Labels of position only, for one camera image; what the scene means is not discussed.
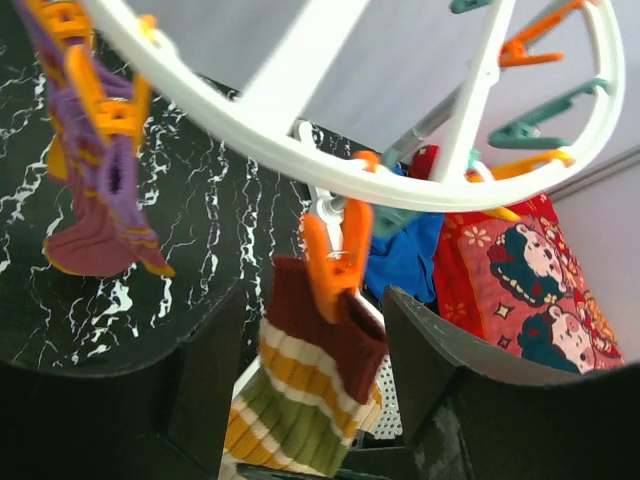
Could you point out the red cartoon print pillow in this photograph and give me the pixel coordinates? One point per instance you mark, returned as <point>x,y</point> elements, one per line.
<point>518,286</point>

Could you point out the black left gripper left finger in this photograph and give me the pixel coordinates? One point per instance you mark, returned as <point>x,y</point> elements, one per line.
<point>155,408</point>

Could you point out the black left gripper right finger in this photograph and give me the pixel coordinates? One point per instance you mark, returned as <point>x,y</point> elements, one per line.
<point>471,410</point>

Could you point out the orange plastic clip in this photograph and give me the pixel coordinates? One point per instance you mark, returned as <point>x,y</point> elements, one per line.
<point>334,272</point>

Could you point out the purple striped sock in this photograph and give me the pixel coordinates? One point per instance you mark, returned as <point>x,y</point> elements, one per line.
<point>89,247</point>
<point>100,115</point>

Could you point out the white drying rack frame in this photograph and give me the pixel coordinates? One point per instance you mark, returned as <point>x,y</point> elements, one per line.
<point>391,214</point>

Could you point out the blue towel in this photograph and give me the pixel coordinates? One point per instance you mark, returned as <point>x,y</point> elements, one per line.
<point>406,259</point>

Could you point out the teal plastic clip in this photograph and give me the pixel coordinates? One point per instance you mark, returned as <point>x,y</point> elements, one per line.
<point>523,133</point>

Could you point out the white perforated plastic basket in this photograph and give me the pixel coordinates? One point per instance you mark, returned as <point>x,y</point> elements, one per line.
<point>386,424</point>

